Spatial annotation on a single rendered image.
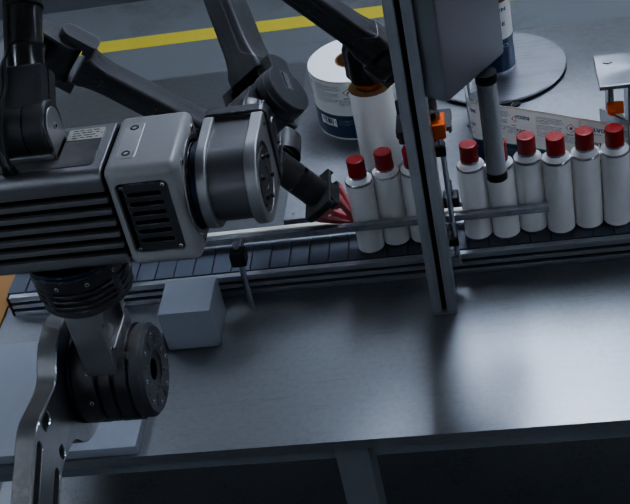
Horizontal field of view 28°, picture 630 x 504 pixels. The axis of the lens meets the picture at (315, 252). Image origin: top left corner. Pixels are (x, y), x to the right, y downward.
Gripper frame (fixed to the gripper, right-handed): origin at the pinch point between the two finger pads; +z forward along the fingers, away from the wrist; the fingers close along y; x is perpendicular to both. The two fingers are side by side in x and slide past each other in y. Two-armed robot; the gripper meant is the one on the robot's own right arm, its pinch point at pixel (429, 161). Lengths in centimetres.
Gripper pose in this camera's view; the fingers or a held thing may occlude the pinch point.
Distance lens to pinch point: 237.6
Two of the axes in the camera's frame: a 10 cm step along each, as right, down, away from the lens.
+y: -9.8, 1.0, 1.8
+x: -0.8, 6.2, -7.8
